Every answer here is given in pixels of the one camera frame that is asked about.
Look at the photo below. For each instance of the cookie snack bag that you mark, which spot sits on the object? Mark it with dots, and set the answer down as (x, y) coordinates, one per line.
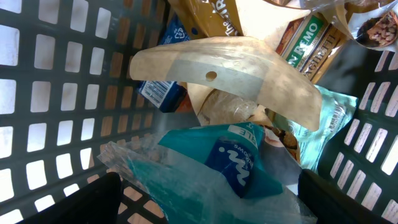
(217, 25)

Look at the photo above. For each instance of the orange spaghetti packet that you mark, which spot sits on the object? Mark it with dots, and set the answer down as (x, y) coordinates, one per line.
(310, 44)

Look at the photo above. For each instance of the teal plastic packet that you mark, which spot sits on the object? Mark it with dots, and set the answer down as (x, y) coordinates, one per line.
(337, 111)

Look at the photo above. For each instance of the cream snack bag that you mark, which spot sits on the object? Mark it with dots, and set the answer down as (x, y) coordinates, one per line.
(242, 66)

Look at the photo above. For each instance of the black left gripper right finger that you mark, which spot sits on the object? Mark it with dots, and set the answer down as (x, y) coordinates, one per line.
(329, 204)

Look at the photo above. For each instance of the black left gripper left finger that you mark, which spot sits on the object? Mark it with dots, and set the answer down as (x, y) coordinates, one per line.
(98, 202)

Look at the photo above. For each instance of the blue tissue multipack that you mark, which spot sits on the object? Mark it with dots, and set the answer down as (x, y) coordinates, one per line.
(168, 96)

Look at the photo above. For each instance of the grey plastic basket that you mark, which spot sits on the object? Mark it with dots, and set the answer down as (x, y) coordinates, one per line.
(66, 92)

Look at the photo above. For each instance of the blue plastic packet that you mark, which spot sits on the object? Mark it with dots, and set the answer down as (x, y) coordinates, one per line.
(230, 173)

